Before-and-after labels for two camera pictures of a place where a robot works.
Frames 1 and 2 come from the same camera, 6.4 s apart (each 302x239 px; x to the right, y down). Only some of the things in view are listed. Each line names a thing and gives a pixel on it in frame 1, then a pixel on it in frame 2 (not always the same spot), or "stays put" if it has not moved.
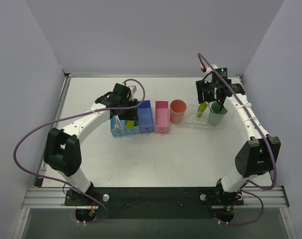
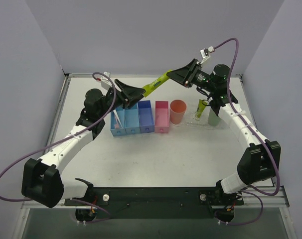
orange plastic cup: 177,111 stays put
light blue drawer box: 117,126 stays put
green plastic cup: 216,112 stays put
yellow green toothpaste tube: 130,124 → 151,86
